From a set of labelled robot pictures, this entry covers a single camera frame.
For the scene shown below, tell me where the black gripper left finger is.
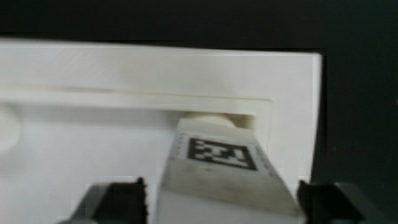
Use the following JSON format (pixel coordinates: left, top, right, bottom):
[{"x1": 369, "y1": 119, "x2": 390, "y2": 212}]
[{"x1": 92, "y1": 178, "x2": 147, "y2": 224}]

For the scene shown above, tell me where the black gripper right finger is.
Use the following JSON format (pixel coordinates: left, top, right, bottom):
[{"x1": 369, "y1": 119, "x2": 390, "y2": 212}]
[{"x1": 296, "y1": 181, "x2": 380, "y2": 224}]

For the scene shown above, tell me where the white table leg with tag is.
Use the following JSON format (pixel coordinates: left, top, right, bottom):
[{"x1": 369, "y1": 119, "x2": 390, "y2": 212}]
[{"x1": 156, "y1": 113, "x2": 305, "y2": 224}]

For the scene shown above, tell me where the white square tabletop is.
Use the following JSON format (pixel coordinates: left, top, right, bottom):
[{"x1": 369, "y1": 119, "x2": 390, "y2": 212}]
[{"x1": 0, "y1": 88, "x2": 271, "y2": 224}]

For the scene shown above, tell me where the white U-shaped obstacle fence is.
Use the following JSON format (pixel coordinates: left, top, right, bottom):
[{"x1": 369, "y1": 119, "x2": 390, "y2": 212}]
[{"x1": 0, "y1": 38, "x2": 321, "y2": 184}]

